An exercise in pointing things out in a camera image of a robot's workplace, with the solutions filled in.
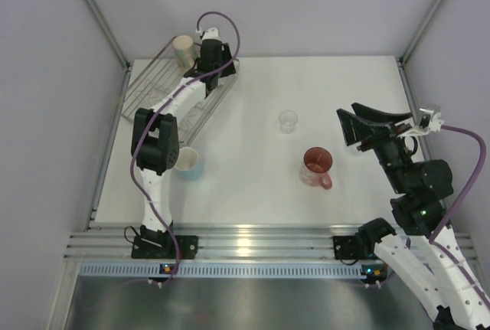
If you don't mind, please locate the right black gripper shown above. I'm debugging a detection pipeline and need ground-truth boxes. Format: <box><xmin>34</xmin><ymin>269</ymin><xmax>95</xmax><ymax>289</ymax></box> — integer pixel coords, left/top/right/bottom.
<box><xmin>337</xmin><ymin>102</ymin><xmax>412</xmax><ymax>193</ymax></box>

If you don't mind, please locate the beige ceramic mug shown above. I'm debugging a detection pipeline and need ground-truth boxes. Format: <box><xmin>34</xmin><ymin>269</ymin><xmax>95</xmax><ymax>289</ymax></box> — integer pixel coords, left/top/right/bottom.
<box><xmin>172</xmin><ymin>35</ymin><xmax>197</xmax><ymax>74</ymax></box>

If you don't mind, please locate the pink cartoon mug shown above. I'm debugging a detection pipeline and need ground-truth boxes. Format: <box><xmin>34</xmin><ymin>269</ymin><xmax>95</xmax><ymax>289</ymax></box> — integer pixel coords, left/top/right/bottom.
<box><xmin>299</xmin><ymin>147</ymin><xmax>333</xmax><ymax>190</ymax></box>

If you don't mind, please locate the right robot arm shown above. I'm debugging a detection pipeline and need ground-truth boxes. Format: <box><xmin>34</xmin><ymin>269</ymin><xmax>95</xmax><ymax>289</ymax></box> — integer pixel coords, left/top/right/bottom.
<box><xmin>333</xmin><ymin>103</ymin><xmax>489</xmax><ymax>329</ymax></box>

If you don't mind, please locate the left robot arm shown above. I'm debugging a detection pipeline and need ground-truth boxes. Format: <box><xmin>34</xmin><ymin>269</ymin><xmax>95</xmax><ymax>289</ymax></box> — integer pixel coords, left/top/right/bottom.
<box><xmin>130</xmin><ymin>34</ymin><xmax>236</xmax><ymax>258</ymax></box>

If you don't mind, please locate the clear glass cup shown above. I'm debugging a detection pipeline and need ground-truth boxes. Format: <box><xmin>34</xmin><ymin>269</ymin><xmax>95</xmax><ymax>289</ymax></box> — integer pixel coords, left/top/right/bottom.
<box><xmin>279</xmin><ymin>109</ymin><xmax>298</xmax><ymax>134</ymax></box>

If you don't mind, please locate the light blue mug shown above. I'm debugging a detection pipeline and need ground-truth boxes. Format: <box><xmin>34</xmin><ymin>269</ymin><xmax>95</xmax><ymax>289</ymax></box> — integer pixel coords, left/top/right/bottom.
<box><xmin>175</xmin><ymin>147</ymin><xmax>204</xmax><ymax>181</ymax></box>

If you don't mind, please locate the wire dish rack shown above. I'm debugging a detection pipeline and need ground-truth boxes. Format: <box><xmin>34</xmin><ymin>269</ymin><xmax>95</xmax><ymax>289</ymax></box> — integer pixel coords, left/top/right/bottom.
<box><xmin>119</xmin><ymin>42</ymin><xmax>240</xmax><ymax>146</ymax></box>

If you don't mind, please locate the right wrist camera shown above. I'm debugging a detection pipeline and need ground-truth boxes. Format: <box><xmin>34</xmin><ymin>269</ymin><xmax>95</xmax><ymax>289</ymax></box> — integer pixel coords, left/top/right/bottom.
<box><xmin>418</xmin><ymin>105</ymin><xmax>445</xmax><ymax>133</ymax></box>

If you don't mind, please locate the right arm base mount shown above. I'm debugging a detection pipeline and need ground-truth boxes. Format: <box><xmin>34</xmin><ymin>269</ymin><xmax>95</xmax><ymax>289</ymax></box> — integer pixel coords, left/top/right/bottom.
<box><xmin>332</xmin><ymin>217</ymin><xmax>396</xmax><ymax>266</ymax></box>

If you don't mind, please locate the left aluminium frame post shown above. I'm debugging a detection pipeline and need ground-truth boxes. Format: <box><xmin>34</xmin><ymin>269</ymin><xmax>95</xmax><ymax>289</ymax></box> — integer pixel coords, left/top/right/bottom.
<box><xmin>83</xmin><ymin>0</ymin><xmax>130</xmax><ymax>70</ymax></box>

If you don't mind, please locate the aluminium frame post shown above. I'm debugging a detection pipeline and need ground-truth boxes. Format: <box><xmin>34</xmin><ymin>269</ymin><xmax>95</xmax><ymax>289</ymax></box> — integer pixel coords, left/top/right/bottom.
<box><xmin>83</xmin><ymin>0</ymin><xmax>130</xmax><ymax>70</ymax></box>
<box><xmin>397</xmin><ymin>0</ymin><xmax>448</xmax><ymax>68</ymax></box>

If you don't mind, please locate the right aluminium frame post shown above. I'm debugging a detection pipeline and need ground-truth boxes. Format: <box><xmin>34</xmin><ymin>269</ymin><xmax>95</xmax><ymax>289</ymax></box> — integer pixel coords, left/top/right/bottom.
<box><xmin>397</xmin><ymin>0</ymin><xmax>448</xmax><ymax>68</ymax></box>

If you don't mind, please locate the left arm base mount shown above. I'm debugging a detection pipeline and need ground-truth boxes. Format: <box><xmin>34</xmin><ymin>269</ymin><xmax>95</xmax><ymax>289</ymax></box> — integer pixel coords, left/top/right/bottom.
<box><xmin>123</xmin><ymin>225</ymin><xmax>198</xmax><ymax>260</ymax></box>

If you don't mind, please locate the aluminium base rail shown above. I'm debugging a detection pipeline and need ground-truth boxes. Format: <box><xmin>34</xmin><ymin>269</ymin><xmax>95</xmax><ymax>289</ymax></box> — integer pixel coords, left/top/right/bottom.
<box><xmin>63</xmin><ymin>224</ymin><xmax>358</xmax><ymax>263</ymax></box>

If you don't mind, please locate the perforated cable tray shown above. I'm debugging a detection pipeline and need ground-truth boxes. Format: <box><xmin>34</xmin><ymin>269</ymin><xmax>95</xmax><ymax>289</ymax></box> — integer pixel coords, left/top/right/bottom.
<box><xmin>79</xmin><ymin>262</ymin><xmax>369</xmax><ymax>279</ymax></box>

